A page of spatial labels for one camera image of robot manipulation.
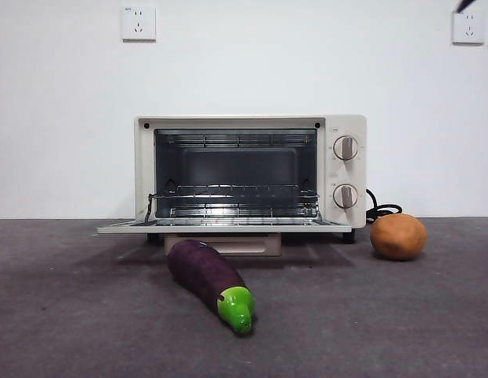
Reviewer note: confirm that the white wall socket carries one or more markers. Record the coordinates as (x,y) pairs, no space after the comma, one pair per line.
(139,23)
(468,29)

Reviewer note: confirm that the cream oven knob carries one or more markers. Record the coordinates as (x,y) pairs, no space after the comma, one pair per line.
(345,148)
(344,196)

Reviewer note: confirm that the cream Toshiba toaster oven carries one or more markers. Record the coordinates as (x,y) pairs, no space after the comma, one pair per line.
(346,173)

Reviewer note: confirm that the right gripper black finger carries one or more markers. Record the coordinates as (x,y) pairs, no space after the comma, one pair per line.
(465,4)

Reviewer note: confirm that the brown potato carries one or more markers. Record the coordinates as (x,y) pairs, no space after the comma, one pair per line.
(397,237)

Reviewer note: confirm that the purple eggplant with green stem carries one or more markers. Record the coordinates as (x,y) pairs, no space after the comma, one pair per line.
(204,275)

